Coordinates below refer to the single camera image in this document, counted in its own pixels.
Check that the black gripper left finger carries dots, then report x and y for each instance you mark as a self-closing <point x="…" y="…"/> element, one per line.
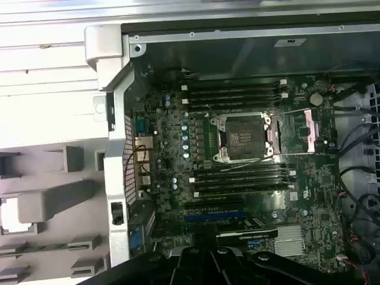
<point x="196" y="270"/>

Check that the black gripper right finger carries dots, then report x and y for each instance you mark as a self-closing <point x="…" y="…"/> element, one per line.
<point x="234" y="273"/>

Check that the thin metal locking lever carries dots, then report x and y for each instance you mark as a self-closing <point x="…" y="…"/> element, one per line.
<point x="248" y="164"/>
<point x="215" y="110"/>

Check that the metal socket cover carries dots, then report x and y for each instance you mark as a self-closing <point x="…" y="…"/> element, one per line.
<point x="311" y="130"/>

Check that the silver CPU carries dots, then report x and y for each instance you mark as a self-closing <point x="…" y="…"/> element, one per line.
<point x="8" y="211"/>

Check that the black graphics card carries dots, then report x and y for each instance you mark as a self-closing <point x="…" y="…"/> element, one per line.
<point x="252" y="230"/>

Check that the silver finned chipset heatsink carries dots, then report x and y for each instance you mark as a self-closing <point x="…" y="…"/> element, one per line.
<point x="289" y="240"/>

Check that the black expansion slot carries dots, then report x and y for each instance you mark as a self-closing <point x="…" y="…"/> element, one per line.
<point x="213" y="205"/>

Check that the black RAM slot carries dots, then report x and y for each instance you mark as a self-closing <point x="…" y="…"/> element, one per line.
<point x="242" y="169"/>
<point x="242" y="191"/>
<point x="234" y="98"/>
<point x="234" y="84"/>
<point x="242" y="183"/>
<point x="234" y="105"/>
<point x="234" y="91"/>
<point x="242" y="176"/>

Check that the green motherboard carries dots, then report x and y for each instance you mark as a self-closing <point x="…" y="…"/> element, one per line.
<point x="311" y="184"/>

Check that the grey parts rack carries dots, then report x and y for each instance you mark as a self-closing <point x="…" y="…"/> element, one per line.
<point x="56" y="202"/>

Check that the round silver coin battery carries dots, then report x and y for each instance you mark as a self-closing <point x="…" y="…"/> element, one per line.
<point x="316" y="98"/>

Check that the black open PC case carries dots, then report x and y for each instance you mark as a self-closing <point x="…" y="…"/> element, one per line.
<point x="237" y="56"/>

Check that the grey plastic case latch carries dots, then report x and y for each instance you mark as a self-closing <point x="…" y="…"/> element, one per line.
<point x="102" y="44"/>

